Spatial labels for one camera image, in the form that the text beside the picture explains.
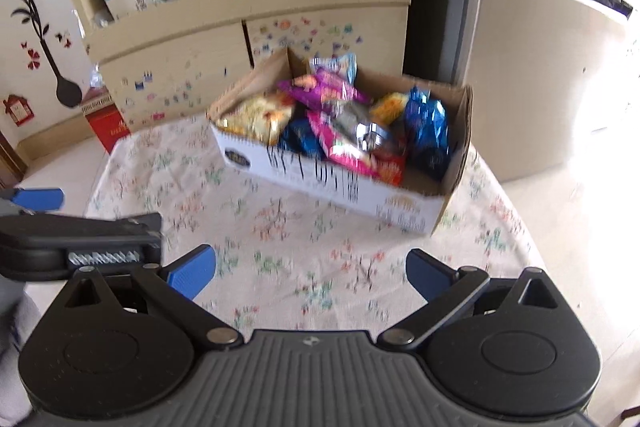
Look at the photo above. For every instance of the pink snack packet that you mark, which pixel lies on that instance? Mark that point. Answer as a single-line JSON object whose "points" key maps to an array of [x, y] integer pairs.
{"points": [[330, 142]]}

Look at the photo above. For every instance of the floral tablecloth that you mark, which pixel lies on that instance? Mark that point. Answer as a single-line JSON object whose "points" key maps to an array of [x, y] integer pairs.
{"points": [[300, 232]]}

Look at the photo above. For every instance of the red frame wall sticker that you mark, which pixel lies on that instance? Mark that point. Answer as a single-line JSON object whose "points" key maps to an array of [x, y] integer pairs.
{"points": [[17, 109]]}

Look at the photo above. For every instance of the purple snack packet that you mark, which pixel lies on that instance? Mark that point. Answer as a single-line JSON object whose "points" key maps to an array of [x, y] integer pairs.
{"points": [[325, 89]]}

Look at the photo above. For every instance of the red gift box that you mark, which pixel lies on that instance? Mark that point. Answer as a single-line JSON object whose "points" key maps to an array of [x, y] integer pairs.
{"points": [[107, 127]]}

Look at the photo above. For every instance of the printed cardboard box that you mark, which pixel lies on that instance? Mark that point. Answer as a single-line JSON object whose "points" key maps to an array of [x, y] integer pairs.
{"points": [[320, 179]]}

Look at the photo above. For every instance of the pale yellow snack packet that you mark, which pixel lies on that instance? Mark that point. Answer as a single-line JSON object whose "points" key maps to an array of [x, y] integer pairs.
{"points": [[255, 117]]}

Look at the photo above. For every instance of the cream cabinet with stickers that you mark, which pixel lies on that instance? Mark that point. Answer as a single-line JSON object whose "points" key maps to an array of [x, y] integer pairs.
{"points": [[175, 47]]}

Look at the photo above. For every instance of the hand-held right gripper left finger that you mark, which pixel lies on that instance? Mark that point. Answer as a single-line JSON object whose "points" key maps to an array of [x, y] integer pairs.
{"points": [[192, 272]]}

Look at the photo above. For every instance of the white refrigerator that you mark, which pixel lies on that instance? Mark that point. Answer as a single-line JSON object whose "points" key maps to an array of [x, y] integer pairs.
{"points": [[550, 82]]}

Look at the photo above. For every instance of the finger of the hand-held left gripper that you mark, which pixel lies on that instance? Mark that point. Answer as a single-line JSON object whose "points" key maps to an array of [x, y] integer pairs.
{"points": [[40, 199], [75, 237]]}

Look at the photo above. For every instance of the brown wooden furniture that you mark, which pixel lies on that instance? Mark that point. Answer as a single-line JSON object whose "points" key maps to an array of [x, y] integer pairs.
{"points": [[10, 162]]}

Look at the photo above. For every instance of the person's grey clothing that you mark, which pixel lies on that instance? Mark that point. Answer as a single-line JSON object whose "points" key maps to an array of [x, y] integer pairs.
{"points": [[15, 347]]}

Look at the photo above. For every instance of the silver foil snack packet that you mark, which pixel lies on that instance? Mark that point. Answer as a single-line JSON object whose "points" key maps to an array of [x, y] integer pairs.
{"points": [[360, 127]]}

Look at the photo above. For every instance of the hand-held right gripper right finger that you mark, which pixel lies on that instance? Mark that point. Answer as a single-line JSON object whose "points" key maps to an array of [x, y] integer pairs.
{"points": [[429, 274]]}

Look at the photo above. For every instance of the black vase wall sticker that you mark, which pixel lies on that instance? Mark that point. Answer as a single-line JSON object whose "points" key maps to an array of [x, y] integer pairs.
{"points": [[67, 92]]}

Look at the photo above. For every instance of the blue foil snack packet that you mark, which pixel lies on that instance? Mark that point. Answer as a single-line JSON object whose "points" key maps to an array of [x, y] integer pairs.
{"points": [[425, 132], [300, 134]]}

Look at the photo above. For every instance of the light blue snack packet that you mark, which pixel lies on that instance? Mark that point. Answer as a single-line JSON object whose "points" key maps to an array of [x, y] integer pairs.
{"points": [[342, 67]]}

